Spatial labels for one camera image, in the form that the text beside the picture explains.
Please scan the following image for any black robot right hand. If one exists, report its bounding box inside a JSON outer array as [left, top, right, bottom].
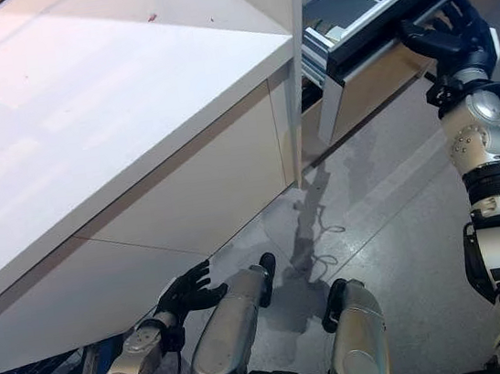
[[393, 0, 500, 80]]

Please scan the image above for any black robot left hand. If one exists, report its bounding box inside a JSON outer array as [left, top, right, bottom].
[[151, 258, 233, 328]]

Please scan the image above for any white fridge drawer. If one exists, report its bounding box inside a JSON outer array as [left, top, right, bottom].
[[292, 0, 500, 148]]

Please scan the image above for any silver robot left leg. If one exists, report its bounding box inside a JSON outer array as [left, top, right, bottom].
[[178, 251, 292, 374]]

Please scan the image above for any silver robot leg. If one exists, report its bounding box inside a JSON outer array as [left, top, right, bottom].
[[178, 251, 292, 374], [315, 272, 394, 374]]

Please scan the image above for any white tall side panel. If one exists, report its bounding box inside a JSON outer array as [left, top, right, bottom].
[[210, 0, 335, 198]]

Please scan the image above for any silver robot right leg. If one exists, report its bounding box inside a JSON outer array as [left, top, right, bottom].
[[315, 272, 394, 374]]

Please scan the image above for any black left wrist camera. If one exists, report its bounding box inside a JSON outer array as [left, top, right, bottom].
[[163, 321, 188, 352]]

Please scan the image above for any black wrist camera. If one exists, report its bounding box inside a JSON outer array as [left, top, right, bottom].
[[423, 74, 470, 111], [163, 321, 188, 352]]

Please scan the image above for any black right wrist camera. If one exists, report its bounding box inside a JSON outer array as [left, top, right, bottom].
[[423, 74, 470, 111]]

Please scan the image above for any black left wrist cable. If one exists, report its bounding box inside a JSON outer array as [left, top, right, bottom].
[[159, 346, 189, 374]]

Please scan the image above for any thin cord on floor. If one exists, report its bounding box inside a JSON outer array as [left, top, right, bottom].
[[301, 210, 352, 278]]

